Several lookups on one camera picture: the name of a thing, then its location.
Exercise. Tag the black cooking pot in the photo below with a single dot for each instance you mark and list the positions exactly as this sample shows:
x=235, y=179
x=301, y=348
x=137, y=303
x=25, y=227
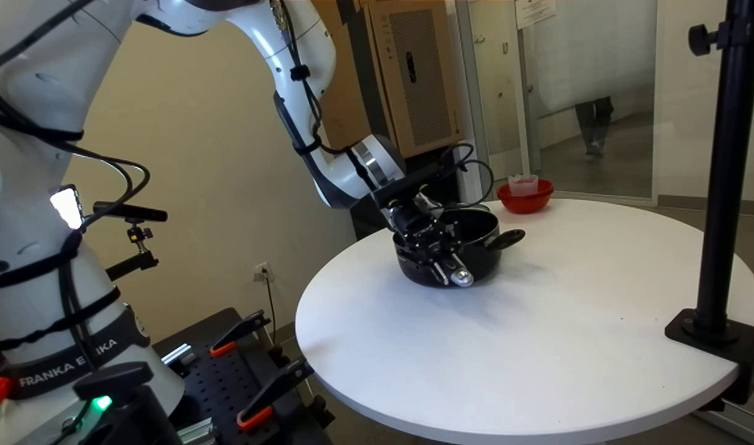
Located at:
x=488, y=250

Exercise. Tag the white wall socket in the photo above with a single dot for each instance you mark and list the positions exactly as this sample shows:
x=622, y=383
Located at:
x=262, y=271

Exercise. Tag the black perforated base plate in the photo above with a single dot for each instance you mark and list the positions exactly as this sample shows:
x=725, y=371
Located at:
x=219, y=388

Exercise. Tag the white paper notice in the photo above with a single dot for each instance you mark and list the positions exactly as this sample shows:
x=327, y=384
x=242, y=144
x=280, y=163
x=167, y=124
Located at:
x=534, y=11

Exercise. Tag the black camera on mount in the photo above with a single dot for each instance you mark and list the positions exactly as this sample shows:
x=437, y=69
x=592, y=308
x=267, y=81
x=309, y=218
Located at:
x=128, y=211

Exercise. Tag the black camera stand with clamp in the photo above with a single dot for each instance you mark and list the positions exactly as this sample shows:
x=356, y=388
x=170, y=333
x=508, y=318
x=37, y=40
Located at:
x=725, y=164

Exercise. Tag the red bowl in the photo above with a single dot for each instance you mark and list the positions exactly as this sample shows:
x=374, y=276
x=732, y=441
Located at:
x=525, y=205

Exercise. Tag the black spoon with silver end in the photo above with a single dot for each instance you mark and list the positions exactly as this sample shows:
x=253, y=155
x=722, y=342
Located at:
x=460, y=276

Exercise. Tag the clear plastic cup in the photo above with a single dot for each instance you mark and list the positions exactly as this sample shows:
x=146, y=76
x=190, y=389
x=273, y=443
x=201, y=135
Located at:
x=521, y=184

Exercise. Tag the aluminium profile rail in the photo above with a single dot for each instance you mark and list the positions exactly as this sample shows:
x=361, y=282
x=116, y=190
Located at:
x=737, y=421

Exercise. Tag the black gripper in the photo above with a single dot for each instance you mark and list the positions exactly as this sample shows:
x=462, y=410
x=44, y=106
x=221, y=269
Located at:
x=415, y=218

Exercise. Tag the brown cardboard box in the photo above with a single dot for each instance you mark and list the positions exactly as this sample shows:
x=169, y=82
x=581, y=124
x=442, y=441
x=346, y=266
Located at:
x=426, y=82

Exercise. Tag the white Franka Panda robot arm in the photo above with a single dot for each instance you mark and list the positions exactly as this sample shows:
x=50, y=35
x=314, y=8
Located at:
x=20, y=249

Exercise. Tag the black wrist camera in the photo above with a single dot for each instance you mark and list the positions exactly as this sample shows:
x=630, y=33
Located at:
x=414, y=184

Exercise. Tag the black clamp with orange tip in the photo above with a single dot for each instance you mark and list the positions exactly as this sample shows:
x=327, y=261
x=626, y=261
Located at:
x=241, y=329
x=273, y=391

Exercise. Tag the glass door with white frame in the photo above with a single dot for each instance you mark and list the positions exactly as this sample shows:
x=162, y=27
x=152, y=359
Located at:
x=508, y=139

